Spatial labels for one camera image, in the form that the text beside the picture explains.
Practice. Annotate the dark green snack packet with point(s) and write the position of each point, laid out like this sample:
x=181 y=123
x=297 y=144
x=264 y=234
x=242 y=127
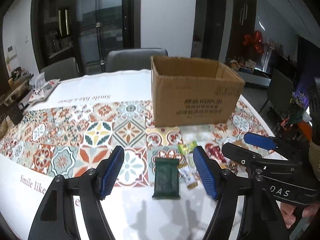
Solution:
x=166 y=179

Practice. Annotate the white low cabinet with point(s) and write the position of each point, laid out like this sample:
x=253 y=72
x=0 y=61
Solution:
x=255 y=78

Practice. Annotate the grey chair on left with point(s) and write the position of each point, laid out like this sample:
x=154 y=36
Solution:
x=64 y=70

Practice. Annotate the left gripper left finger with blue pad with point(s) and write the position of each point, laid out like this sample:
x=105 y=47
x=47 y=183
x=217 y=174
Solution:
x=55 y=217

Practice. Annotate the patterned tile tablecloth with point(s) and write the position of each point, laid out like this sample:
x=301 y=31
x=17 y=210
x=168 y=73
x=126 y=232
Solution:
x=79 y=125

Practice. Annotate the brown cardboard box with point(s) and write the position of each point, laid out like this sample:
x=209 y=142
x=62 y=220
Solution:
x=192 y=91

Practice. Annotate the dark chair on right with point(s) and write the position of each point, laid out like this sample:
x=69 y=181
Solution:
x=279 y=92

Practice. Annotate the glass bowl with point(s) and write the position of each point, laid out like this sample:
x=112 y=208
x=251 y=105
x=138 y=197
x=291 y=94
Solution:
x=3 y=125

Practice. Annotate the white patterned snack bag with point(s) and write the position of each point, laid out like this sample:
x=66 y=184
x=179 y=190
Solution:
x=42 y=93

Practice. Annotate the black mug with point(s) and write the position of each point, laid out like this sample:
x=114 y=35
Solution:
x=15 y=112

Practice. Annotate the white labelled snack bar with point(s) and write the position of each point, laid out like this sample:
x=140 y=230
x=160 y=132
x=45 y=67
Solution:
x=187 y=176

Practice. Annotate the red foil balloons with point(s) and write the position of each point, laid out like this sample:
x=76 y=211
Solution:
x=256 y=41

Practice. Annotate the glass sliding door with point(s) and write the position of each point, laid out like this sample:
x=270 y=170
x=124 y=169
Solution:
x=103 y=26

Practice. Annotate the person's right hand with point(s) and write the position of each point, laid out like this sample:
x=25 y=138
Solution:
x=289 y=213

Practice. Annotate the metal hot pot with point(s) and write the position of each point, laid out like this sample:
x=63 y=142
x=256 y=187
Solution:
x=19 y=87

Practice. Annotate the light green snack packet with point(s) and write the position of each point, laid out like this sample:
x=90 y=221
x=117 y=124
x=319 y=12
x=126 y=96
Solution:
x=188 y=148

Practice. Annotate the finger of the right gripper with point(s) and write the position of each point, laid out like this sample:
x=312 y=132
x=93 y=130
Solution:
x=243 y=156
x=260 y=141

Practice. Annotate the wall intercom panel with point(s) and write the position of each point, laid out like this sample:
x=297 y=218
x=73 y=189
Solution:
x=11 y=52

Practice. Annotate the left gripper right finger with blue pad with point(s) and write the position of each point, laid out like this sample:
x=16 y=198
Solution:
x=223 y=186

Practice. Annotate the grey chair near box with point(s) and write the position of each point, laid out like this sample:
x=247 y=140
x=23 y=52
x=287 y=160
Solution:
x=132 y=59

